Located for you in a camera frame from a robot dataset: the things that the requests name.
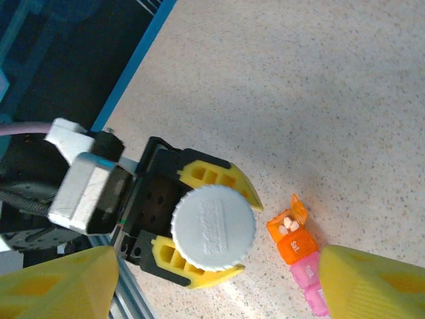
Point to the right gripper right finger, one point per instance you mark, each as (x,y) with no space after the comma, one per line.
(372,292)

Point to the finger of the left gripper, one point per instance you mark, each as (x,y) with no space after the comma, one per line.
(212,172)
(166,256)

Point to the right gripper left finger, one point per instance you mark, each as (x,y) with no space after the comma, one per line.
(50,292)

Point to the white ribbed bottle cap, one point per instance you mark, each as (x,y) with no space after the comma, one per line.
(212,229)

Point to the orange pink pill organizer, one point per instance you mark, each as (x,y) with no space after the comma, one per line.
(295,249)

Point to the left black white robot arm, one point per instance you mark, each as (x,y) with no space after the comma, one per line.
(30,159)

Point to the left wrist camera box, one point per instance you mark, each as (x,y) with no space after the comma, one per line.
(89,192)

